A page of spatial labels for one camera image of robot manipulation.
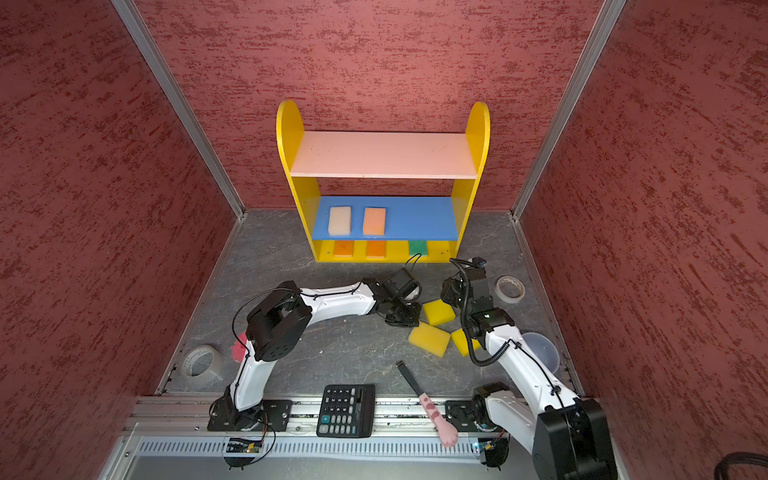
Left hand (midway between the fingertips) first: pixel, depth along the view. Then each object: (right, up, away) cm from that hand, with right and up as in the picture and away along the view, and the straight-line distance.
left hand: (418, 329), depth 88 cm
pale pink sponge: (-25, +33, +9) cm, 43 cm away
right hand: (+9, +12, -2) cm, 15 cm away
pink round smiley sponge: (-52, -4, -5) cm, 52 cm away
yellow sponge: (+7, +4, +4) cm, 9 cm away
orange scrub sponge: (-14, +24, +18) cm, 33 cm away
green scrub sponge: (+2, +25, +19) cm, 31 cm away
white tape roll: (+32, +10, +10) cm, 35 cm away
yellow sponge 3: (+13, -3, -2) cm, 13 cm away
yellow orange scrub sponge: (-26, +24, +19) cm, 40 cm away
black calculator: (-19, -16, -14) cm, 29 cm away
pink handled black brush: (+5, -19, -16) cm, 26 cm away
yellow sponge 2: (+4, -3, -1) cm, 5 cm away
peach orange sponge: (-14, +32, +7) cm, 36 cm away
